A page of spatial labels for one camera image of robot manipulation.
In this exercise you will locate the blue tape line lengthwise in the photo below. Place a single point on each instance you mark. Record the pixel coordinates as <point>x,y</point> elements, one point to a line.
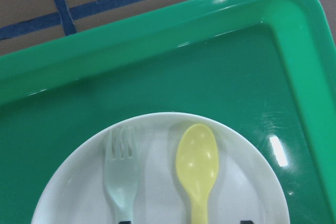
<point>65,17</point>

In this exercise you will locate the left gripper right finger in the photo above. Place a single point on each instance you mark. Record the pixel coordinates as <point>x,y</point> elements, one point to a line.
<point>246,222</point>

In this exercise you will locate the yellow plastic spoon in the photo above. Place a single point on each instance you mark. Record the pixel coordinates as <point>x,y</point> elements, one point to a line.
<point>197,165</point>

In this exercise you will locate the green plastic tray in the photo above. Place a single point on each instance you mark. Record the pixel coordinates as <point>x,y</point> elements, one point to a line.
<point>263,68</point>

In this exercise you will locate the white round plate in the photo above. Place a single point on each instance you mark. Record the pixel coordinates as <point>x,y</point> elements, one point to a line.
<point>246,187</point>

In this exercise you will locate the pale green plastic fork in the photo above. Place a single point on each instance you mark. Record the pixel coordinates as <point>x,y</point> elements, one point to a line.
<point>121,172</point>

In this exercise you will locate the blue tape line crosswise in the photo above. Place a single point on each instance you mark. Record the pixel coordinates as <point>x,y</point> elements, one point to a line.
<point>51,20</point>

